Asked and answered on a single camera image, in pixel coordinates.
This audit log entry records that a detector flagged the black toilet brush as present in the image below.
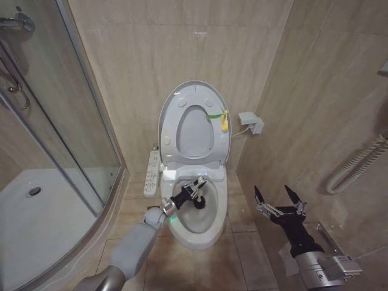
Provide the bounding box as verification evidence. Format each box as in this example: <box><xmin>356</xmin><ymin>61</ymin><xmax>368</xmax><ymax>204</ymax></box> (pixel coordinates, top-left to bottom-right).
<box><xmin>192</xmin><ymin>189</ymin><xmax>208</xmax><ymax>211</ymax></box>

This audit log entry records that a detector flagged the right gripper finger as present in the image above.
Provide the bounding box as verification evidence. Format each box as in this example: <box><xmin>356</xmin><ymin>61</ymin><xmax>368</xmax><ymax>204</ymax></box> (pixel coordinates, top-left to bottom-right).
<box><xmin>253</xmin><ymin>185</ymin><xmax>281</xmax><ymax>219</ymax></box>
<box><xmin>284</xmin><ymin>185</ymin><xmax>308</xmax><ymax>217</ymax></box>

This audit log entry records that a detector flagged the grey wall socket box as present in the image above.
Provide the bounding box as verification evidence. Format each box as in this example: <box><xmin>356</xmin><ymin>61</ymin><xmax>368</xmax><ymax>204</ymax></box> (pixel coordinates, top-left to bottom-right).
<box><xmin>237</xmin><ymin>112</ymin><xmax>264</xmax><ymax>135</ymax></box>

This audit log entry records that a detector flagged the glass shower enclosure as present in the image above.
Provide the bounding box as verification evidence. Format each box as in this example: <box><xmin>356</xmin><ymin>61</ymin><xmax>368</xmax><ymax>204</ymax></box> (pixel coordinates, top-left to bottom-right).
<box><xmin>0</xmin><ymin>0</ymin><xmax>127</xmax><ymax>291</ymax></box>

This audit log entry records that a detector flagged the white power cable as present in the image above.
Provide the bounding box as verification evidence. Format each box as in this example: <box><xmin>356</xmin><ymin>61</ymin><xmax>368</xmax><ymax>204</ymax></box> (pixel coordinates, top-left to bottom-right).
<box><xmin>229</xmin><ymin>125</ymin><xmax>253</xmax><ymax>138</ymax></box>

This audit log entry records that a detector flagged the chrome shower door handle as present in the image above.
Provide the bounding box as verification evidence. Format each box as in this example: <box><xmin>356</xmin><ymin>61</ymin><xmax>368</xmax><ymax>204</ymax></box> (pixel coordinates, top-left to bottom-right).
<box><xmin>7</xmin><ymin>84</ymin><xmax>32</xmax><ymax>112</ymax></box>

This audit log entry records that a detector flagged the white paper sheet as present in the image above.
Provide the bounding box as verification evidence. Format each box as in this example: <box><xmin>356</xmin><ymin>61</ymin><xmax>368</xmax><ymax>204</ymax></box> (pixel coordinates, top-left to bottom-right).
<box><xmin>278</xmin><ymin>247</ymin><xmax>299</xmax><ymax>277</ymax></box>

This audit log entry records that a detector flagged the white toilet control panel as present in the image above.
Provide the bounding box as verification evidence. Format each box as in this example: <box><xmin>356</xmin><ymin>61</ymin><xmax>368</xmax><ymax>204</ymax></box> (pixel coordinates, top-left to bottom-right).
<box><xmin>142</xmin><ymin>142</ymin><xmax>162</xmax><ymax>198</ymax></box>

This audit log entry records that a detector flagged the white shower tray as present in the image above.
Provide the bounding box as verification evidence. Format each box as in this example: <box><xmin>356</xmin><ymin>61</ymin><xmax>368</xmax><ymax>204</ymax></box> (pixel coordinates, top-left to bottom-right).
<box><xmin>0</xmin><ymin>167</ymin><xmax>122</xmax><ymax>291</ymax></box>

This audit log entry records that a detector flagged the white toilet seat ring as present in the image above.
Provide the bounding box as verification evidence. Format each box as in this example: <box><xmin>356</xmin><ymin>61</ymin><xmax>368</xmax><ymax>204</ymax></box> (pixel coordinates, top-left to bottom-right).
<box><xmin>175</xmin><ymin>104</ymin><xmax>221</xmax><ymax>159</ymax></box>

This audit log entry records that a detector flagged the chrome shower faucet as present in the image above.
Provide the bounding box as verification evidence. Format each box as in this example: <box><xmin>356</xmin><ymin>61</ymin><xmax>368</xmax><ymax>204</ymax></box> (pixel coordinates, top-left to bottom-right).
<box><xmin>0</xmin><ymin>12</ymin><xmax>36</xmax><ymax>33</ymax></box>

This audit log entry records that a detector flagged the clear plastic brush holder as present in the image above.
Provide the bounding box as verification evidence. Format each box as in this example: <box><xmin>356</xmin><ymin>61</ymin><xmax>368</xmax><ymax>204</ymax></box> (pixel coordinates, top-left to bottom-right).
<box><xmin>313</xmin><ymin>222</ymin><xmax>348</xmax><ymax>260</ymax></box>

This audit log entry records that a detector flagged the white toilet bowl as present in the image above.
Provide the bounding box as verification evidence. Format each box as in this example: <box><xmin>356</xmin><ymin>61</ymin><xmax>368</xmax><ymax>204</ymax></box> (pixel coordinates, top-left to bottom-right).
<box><xmin>159</xmin><ymin>168</ymin><xmax>228</xmax><ymax>251</ymax></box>

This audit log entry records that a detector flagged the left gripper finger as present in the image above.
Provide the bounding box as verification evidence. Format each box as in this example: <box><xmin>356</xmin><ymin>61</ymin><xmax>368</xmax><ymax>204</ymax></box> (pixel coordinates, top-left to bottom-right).
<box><xmin>182</xmin><ymin>178</ymin><xmax>205</xmax><ymax>190</ymax></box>
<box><xmin>190</xmin><ymin>181</ymin><xmax>209</xmax><ymax>201</ymax></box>

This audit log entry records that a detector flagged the yellow loop handle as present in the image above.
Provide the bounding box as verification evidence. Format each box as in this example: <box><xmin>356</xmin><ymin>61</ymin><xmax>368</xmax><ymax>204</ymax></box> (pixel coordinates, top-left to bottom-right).
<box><xmin>219</xmin><ymin>109</ymin><xmax>229</xmax><ymax>133</ymax></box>

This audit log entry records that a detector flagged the white toilet lid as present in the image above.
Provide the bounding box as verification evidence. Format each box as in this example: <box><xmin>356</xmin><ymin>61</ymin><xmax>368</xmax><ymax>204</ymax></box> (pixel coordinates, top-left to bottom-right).
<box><xmin>158</xmin><ymin>79</ymin><xmax>233</xmax><ymax>166</ymax></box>

